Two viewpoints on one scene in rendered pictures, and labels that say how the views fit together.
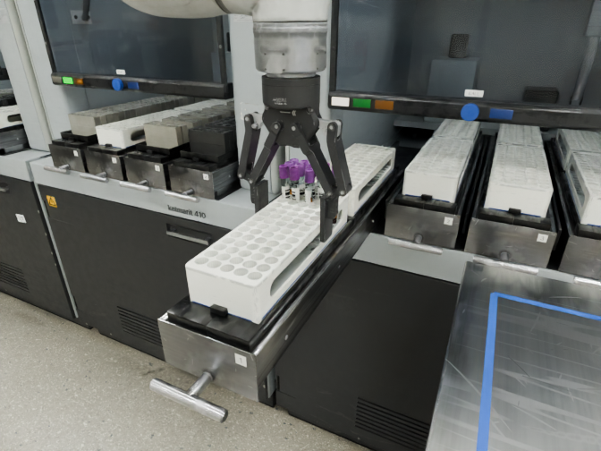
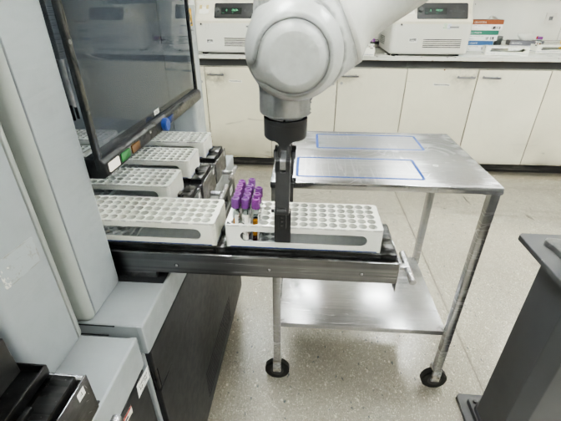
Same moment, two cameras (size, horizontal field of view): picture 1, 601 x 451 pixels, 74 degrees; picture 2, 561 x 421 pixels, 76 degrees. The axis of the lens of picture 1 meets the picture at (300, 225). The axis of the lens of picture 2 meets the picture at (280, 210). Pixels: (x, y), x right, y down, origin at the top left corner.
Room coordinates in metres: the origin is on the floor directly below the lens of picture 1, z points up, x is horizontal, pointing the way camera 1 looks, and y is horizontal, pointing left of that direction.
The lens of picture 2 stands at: (0.78, 0.58, 1.22)
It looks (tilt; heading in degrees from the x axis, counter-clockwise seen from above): 30 degrees down; 248
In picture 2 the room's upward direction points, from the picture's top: straight up
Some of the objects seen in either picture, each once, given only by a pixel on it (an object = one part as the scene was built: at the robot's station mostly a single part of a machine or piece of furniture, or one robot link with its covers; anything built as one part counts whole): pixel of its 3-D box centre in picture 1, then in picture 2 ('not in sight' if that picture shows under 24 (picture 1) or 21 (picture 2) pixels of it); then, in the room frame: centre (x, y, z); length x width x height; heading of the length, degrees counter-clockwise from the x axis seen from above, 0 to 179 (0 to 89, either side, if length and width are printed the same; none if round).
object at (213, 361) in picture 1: (318, 236); (237, 246); (0.63, -0.03, 0.78); 0.73 x 0.14 x 0.09; 154
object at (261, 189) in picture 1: (261, 204); (282, 225); (0.57, 0.06, 0.87); 0.03 x 0.01 x 0.07; 154
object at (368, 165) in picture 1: (353, 176); (150, 220); (0.79, -0.11, 0.83); 0.30 x 0.10 x 0.06; 154
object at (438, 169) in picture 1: (440, 167); (118, 186); (0.85, -0.31, 0.83); 0.30 x 0.10 x 0.06; 154
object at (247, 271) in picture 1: (281, 242); (303, 227); (0.51, 0.03, 0.83); 0.30 x 0.10 x 0.06; 154
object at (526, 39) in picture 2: not in sight; (524, 42); (-2.21, -1.65, 0.97); 0.24 x 0.12 x 0.13; 143
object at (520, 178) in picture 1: (516, 177); (144, 163); (0.79, -0.45, 0.83); 0.30 x 0.10 x 0.06; 154
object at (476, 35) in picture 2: not in sight; (479, 35); (-1.93, -1.85, 1.01); 0.23 x 0.12 x 0.08; 153
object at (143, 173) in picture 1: (218, 141); not in sight; (1.28, 0.27, 0.78); 0.73 x 0.14 x 0.09; 154
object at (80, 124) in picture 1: (85, 124); not in sight; (1.21, 0.64, 0.85); 0.12 x 0.02 x 0.06; 64
